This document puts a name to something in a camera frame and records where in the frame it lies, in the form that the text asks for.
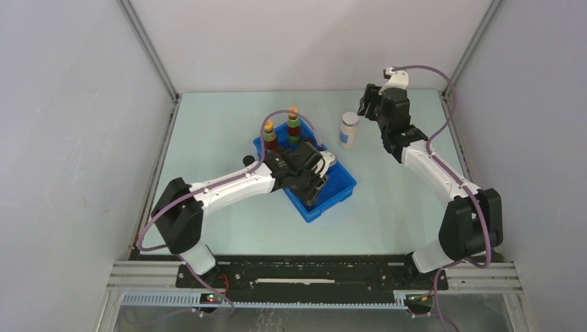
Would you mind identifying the peppercorn jar blue label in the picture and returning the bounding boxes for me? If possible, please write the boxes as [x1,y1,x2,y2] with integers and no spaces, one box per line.
[338,112,359,149]

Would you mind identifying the short yellow-cap sauce bottle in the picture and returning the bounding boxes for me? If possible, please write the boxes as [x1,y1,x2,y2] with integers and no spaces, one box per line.
[262,120,279,152]

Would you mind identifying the tall green-label sauce bottle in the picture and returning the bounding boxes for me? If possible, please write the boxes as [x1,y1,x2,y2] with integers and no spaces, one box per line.
[287,107,301,147]

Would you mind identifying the black spice shaker front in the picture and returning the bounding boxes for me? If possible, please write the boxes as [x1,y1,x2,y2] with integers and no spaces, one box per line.
[242,155,256,167]

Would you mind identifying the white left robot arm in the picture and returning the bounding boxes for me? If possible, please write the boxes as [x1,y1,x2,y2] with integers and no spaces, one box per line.
[152,141,336,288]

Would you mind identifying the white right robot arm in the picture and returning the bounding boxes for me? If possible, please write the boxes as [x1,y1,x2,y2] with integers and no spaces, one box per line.
[357,84,503,289]

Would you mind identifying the blue divided plastic bin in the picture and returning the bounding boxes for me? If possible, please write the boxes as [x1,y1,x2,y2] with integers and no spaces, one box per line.
[253,121,356,223]

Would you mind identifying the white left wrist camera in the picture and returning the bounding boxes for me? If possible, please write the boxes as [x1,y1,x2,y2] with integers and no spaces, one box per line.
[317,150,336,177]

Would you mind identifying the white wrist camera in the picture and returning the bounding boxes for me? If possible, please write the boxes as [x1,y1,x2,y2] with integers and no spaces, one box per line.
[379,67,409,95]
[317,150,336,177]

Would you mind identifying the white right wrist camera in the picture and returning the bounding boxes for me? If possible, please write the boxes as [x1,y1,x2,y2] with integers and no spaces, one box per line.
[379,67,409,95]

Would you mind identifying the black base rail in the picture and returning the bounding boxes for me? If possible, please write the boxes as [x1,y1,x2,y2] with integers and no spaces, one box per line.
[202,255,449,305]

